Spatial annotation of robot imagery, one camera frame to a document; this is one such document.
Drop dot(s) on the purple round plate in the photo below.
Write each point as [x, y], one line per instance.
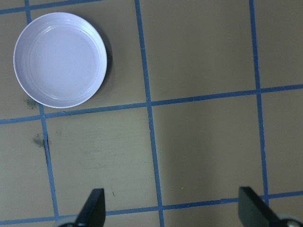
[60, 60]

